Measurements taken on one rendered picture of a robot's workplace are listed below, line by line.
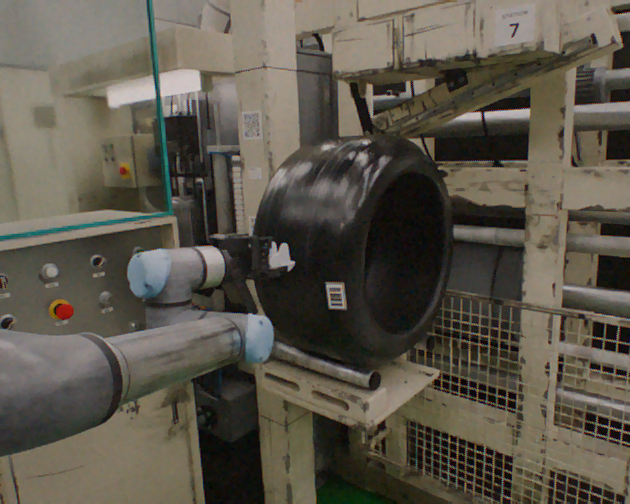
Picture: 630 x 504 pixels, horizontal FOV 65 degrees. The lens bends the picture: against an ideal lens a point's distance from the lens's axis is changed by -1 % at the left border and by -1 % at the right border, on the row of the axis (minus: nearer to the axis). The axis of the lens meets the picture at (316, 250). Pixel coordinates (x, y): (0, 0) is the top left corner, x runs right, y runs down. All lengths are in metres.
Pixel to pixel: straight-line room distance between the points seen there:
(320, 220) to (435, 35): 0.60
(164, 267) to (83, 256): 0.59
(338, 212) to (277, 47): 0.57
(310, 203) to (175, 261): 0.35
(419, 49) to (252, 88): 0.45
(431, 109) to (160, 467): 1.31
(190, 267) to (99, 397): 0.38
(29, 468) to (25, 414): 0.95
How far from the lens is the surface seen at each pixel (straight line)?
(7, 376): 0.50
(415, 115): 1.56
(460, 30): 1.37
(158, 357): 0.60
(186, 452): 1.69
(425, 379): 1.46
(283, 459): 1.68
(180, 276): 0.84
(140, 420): 1.54
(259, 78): 1.40
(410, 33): 1.44
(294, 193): 1.11
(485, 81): 1.48
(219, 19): 2.03
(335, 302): 1.04
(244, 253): 0.95
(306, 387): 1.32
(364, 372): 1.22
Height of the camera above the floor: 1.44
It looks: 12 degrees down
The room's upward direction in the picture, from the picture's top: 2 degrees counter-clockwise
